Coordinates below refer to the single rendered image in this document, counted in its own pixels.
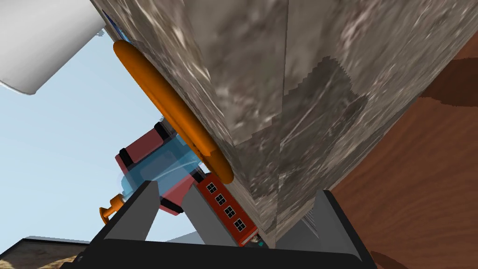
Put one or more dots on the red and blue appliance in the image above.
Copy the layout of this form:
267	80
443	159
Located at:
157	164

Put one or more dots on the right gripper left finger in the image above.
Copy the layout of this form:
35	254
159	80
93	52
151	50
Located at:
130	216

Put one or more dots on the red panel with black windows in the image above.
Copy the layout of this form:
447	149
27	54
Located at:
227	209

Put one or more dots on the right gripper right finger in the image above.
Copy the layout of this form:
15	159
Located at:
332	231

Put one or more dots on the black framed brown panel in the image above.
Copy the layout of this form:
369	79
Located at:
33	252

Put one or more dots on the orange knob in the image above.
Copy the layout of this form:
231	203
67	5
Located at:
112	209

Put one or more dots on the grey marbled cabinet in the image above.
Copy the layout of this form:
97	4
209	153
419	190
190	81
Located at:
298	93

